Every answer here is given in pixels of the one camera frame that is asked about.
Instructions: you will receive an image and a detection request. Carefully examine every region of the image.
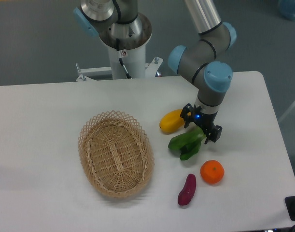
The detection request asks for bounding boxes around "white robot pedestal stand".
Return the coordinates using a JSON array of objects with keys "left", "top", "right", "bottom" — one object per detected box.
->
[{"left": 75, "top": 12, "right": 162, "bottom": 82}]

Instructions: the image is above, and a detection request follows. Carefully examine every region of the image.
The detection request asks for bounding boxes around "orange tangerine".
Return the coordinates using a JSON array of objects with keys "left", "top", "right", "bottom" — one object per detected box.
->
[{"left": 200, "top": 160, "right": 225, "bottom": 185}]

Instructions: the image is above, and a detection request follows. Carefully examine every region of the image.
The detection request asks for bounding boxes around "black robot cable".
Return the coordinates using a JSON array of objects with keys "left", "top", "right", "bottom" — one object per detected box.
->
[{"left": 115, "top": 38, "right": 132, "bottom": 79}]

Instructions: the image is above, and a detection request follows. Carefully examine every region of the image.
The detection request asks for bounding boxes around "purple sweet potato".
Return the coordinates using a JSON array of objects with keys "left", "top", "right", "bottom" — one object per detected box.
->
[{"left": 178, "top": 174, "right": 197, "bottom": 206}]

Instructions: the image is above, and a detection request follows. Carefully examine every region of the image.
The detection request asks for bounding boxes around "yellow mango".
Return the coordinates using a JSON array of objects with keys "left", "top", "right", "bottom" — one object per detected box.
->
[{"left": 159, "top": 109, "right": 184, "bottom": 133}]

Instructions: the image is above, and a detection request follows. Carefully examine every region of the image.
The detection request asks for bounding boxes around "woven wicker basket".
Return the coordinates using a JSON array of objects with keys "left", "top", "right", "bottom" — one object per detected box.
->
[{"left": 78, "top": 110, "right": 154, "bottom": 198}]

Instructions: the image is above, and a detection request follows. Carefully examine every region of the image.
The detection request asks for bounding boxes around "black device at edge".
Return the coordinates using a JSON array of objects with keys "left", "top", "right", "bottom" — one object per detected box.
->
[{"left": 284, "top": 196, "right": 295, "bottom": 221}]

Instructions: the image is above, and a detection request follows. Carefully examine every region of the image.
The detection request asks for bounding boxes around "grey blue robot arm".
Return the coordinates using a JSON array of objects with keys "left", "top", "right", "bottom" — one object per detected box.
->
[{"left": 73, "top": 0, "right": 237, "bottom": 142}]

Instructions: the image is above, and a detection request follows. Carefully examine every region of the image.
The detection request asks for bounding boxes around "green bok choy vegetable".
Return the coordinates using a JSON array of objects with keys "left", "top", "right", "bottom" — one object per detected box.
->
[{"left": 168, "top": 127, "right": 206, "bottom": 161}]

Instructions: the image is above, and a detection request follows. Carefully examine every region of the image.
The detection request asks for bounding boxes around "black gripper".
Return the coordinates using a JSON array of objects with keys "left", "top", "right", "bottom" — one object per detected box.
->
[{"left": 180, "top": 103, "right": 223, "bottom": 144}]

